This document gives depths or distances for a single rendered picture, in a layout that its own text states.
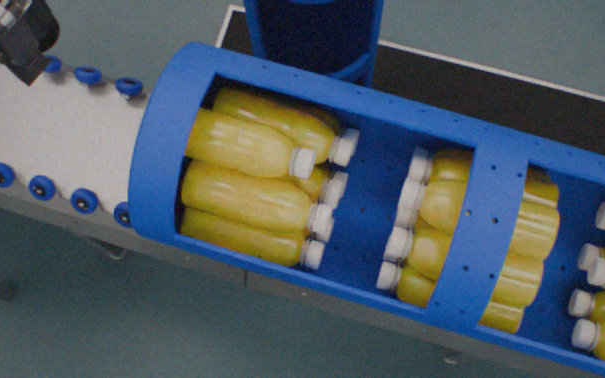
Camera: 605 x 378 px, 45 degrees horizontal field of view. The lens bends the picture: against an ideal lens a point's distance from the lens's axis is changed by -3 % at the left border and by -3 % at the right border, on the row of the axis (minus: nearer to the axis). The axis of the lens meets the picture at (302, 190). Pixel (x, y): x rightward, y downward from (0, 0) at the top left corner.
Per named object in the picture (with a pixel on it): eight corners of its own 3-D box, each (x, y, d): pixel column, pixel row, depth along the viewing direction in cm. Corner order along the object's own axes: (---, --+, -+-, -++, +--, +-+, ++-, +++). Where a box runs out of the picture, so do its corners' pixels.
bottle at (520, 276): (528, 280, 102) (399, 243, 104) (546, 246, 98) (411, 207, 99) (525, 318, 97) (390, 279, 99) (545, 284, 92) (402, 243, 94)
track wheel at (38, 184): (46, 207, 119) (52, 200, 120) (54, 191, 116) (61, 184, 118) (22, 192, 118) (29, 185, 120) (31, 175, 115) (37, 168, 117)
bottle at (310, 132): (216, 83, 101) (347, 125, 100) (228, 85, 108) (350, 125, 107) (201, 132, 102) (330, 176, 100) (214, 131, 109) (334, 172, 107)
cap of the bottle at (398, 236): (401, 243, 102) (388, 239, 102) (408, 223, 99) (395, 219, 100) (396, 263, 99) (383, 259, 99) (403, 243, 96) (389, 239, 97)
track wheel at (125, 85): (118, 95, 120) (119, 84, 119) (111, 85, 123) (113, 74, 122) (144, 96, 122) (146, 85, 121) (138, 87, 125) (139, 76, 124)
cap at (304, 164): (293, 182, 98) (306, 186, 97) (297, 158, 95) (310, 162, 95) (301, 165, 101) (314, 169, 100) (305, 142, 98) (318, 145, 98)
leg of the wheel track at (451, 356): (459, 366, 202) (516, 356, 142) (438, 360, 203) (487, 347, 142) (464, 345, 204) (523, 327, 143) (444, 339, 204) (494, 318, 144)
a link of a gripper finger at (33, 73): (15, 24, 62) (21, 28, 62) (44, 59, 69) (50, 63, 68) (-9, 50, 61) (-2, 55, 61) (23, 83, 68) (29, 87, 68)
